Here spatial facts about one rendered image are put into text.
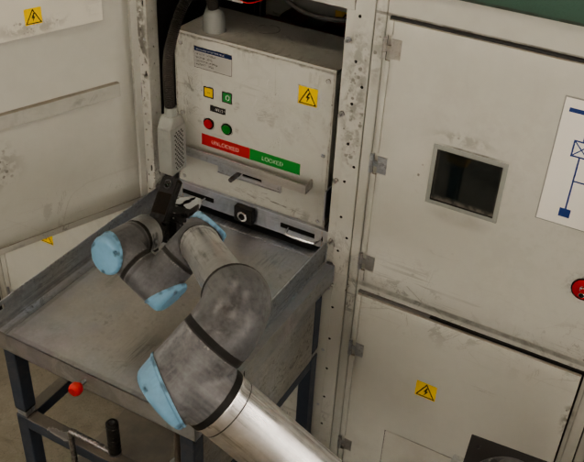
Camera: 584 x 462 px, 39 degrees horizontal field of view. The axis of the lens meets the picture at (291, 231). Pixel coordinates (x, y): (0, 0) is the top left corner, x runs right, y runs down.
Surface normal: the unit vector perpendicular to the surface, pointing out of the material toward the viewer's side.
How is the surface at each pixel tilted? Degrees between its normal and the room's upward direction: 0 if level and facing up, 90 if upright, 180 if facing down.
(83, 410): 0
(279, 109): 90
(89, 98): 90
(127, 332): 0
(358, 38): 90
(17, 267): 90
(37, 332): 0
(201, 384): 64
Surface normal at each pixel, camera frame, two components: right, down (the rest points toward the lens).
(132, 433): 0.04, -0.82
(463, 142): -0.48, 0.48
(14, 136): 0.65, 0.45
